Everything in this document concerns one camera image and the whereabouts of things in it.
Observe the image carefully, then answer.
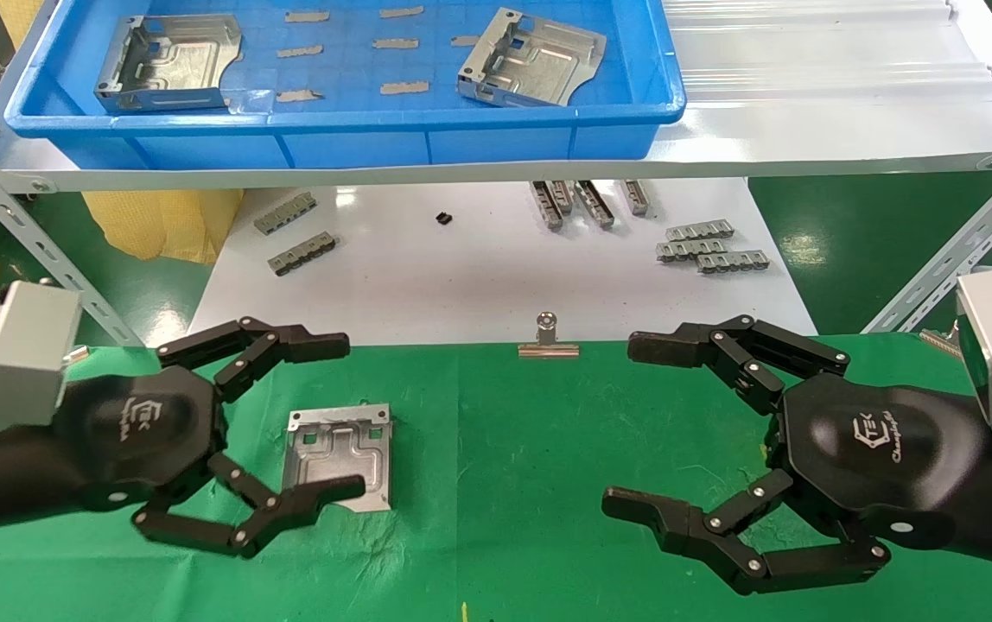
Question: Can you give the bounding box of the green table cloth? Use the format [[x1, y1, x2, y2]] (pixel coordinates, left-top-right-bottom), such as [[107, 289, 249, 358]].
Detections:
[[0, 344, 992, 622]]

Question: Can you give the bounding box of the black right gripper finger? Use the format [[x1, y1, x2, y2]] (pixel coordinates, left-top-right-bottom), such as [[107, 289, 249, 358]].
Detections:
[[602, 469, 892, 597], [627, 315, 850, 416]]

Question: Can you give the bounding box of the white metal shelf rack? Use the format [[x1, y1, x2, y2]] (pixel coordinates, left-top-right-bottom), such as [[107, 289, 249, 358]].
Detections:
[[0, 0, 992, 348]]

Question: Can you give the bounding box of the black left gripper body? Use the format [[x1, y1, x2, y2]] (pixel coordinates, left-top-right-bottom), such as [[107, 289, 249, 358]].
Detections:
[[55, 365, 229, 511]]

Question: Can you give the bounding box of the blue plastic tray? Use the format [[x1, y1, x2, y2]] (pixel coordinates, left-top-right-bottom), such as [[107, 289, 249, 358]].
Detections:
[[3, 0, 687, 171]]

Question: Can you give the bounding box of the grey sheet metal bracket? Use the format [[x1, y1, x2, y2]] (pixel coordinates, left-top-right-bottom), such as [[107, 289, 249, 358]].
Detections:
[[456, 7, 607, 109], [94, 13, 244, 113], [282, 403, 394, 512]]

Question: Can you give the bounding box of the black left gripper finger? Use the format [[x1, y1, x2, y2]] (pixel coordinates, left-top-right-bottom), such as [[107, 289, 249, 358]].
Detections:
[[131, 454, 367, 559], [156, 316, 351, 404]]

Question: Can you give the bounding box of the yellow mesh bag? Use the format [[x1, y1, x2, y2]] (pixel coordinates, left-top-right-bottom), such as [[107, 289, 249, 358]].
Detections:
[[0, 0, 245, 264]]

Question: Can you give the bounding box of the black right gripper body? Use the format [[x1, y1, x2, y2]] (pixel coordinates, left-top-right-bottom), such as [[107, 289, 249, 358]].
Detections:
[[768, 373, 992, 550]]

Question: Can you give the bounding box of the clear corrugated plastic sheet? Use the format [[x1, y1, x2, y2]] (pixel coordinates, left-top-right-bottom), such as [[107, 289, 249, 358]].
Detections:
[[658, 0, 992, 109]]

